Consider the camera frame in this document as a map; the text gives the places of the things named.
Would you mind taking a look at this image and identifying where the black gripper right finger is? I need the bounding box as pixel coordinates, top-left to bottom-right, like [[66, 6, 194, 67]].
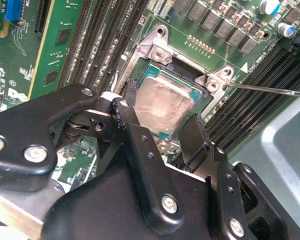
[[176, 113, 292, 240]]

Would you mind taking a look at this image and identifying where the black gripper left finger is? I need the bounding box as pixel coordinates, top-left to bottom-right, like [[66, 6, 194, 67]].
[[0, 83, 187, 237]]

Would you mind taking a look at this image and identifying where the silver CPU plate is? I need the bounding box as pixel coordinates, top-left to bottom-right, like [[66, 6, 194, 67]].
[[129, 63, 213, 138]]

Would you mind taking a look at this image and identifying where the thin metal locking lever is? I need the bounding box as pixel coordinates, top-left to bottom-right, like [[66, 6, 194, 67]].
[[223, 81, 300, 99], [111, 71, 121, 95]]

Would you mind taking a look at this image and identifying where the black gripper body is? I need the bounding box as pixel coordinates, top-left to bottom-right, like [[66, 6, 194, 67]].
[[41, 159, 225, 240]]

